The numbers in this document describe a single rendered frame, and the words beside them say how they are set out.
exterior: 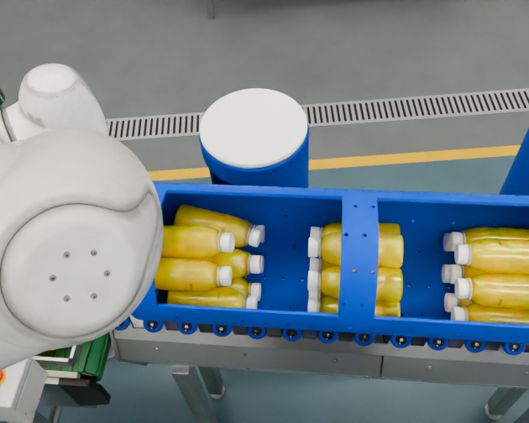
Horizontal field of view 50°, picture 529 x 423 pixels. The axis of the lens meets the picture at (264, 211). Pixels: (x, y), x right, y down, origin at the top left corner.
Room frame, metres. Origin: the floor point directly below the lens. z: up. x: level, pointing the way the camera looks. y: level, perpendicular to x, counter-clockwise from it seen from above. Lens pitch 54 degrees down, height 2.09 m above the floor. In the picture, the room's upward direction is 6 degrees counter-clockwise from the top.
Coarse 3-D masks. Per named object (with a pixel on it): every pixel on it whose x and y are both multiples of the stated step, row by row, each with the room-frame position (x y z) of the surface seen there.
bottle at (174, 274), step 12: (168, 264) 0.59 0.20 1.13; (180, 264) 0.59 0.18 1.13; (192, 264) 0.59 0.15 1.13; (204, 264) 0.59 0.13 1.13; (216, 264) 0.59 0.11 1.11; (156, 276) 0.58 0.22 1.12; (168, 276) 0.57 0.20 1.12; (180, 276) 0.57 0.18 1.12; (192, 276) 0.57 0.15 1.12; (204, 276) 0.56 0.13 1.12; (216, 276) 0.57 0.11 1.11; (156, 288) 0.57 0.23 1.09; (168, 288) 0.56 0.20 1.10; (180, 288) 0.56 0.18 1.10; (192, 288) 0.55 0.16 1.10; (204, 288) 0.55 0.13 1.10
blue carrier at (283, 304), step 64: (192, 192) 0.70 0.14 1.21; (256, 192) 0.68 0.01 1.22; (320, 192) 0.67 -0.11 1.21; (384, 192) 0.66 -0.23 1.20; (448, 256) 0.63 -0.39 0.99; (192, 320) 0.50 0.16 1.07; (256, 320) 0.48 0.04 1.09; (320, 320) 0.46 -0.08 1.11; (384, 320) 0.44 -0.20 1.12; (448, 320) 0.43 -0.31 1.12
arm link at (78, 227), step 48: (0, 144) 0.25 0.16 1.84; (48, 144) 0.23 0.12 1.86; (96, 144) 0.24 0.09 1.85; (0, 192) 0.18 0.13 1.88; (48, 192) 0.18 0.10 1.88; (96, 192) 0.18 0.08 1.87; (144, 192) 0.21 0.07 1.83; (0, 240) 0.15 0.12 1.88; (48, 240) 0.15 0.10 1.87; (96, 240) 0.16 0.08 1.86; (144, 240) 0.17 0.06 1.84; (0, 288) 0.14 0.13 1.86; (48, 288) 0.14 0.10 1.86; (96, 288) 0.14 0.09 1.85; (144, 288) 0.15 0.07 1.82; (0, 336) 0.13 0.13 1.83; (48, 336) 0.12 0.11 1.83; (96, 336) 0.13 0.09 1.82
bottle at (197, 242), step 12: (168, 228) 0.67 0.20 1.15; (180, 228) 0.66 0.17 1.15; (192, 228) 0.65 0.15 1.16; (204, 228) 0.65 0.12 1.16; (168, 240) 0.64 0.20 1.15; (180, 240) 0.63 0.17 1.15; (192, 240) 0.63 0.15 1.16; (204, 240) 0.62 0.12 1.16; (216, 240) 0.62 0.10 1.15; (168, 252) 0.62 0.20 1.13; (180, 252) 0.62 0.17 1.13; (192, 252) 0.61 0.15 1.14; (204, 252) 0.61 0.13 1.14; (216, 252) 0.61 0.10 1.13
